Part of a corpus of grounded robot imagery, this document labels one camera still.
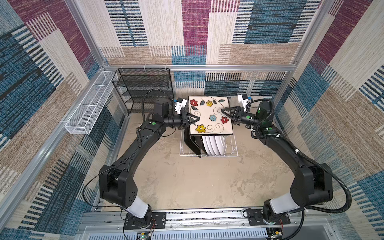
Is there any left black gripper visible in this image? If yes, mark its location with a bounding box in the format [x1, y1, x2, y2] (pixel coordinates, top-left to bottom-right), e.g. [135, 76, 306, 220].
[162, 111, 199, 130]

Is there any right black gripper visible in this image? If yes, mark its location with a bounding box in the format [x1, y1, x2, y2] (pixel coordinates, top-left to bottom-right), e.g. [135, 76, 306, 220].
[220, 106, 262, 127]

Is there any square floral plate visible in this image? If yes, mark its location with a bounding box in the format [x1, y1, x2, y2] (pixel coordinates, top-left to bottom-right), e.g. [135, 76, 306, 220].
[184, 132, 201, 158]
[188, 96, 234, 136]
[196, 136, 208, 156]

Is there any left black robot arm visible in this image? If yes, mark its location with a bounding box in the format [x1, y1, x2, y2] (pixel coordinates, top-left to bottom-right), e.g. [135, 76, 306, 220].
[99, 100, 200, 225]

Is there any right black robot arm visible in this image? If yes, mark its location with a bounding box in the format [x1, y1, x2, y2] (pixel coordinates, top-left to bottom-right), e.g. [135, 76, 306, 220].
[221, 99, 352, 224]

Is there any white round plate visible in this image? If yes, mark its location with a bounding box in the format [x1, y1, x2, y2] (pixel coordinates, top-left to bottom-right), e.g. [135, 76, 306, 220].
[216, 136, 227, 155]
[207, 136, 216, 156]
[202, 136, 212, 156]
[210, 136, 221, 155]

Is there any black mesh shelf unit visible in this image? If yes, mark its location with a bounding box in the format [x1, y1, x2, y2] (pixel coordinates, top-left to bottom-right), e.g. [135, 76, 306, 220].
[112, 68, 175, 113]

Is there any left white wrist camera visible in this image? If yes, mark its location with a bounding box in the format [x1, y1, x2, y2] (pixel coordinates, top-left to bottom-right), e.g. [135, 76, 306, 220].
[174, 98, 188, 115]

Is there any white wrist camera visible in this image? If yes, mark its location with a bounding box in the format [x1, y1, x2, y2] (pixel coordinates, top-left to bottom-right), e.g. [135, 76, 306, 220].
[174, 98, 188, 115]
[238, 94, 252, 112]

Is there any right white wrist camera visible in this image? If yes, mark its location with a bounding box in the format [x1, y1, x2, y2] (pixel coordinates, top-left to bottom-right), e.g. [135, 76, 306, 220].
[238, 94, 252, 112]

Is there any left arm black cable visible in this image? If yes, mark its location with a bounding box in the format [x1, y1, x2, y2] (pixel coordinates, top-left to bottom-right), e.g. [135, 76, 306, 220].
[82, 88, 176, 208]

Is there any white wire dish rack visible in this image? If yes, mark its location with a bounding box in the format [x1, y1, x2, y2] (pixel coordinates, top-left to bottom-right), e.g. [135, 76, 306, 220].
[180, 131, 238, 158]

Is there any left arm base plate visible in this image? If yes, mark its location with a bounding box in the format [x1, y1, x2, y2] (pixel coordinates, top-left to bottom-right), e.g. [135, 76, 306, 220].
[123, 212, 167, 230]

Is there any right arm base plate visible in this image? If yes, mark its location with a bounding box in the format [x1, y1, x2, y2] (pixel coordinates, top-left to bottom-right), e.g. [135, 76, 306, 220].
[243, 208, 291, 226]

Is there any white wire wall basket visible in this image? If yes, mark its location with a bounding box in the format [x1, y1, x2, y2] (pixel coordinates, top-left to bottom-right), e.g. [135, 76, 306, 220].
[65, 72, 115, 135]

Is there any aluminium front rail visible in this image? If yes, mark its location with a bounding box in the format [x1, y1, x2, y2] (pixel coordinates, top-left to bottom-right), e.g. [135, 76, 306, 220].
[74, 204, 331, 240]

